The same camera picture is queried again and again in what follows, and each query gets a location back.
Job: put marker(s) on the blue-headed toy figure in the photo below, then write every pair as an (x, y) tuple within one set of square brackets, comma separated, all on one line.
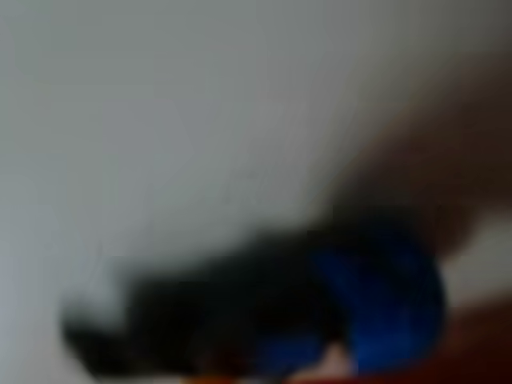
[(248, 304)]

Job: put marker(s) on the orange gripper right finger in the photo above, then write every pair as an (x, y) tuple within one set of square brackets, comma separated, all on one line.
[(472, 352)]

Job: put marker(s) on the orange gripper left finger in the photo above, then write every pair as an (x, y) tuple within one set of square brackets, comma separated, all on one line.
[(432, 152)]

